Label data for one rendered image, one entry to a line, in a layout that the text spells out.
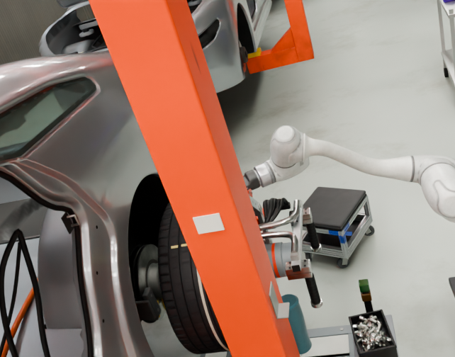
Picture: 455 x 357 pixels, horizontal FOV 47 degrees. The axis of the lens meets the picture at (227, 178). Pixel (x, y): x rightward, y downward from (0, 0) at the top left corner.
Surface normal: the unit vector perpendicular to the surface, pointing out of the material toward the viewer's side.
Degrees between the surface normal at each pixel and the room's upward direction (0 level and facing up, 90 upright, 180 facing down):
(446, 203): 83
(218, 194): 90
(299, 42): 90
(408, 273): 0
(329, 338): 0
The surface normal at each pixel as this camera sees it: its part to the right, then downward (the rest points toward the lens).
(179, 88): -0.14, 0.51
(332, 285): -0.29, -0.84
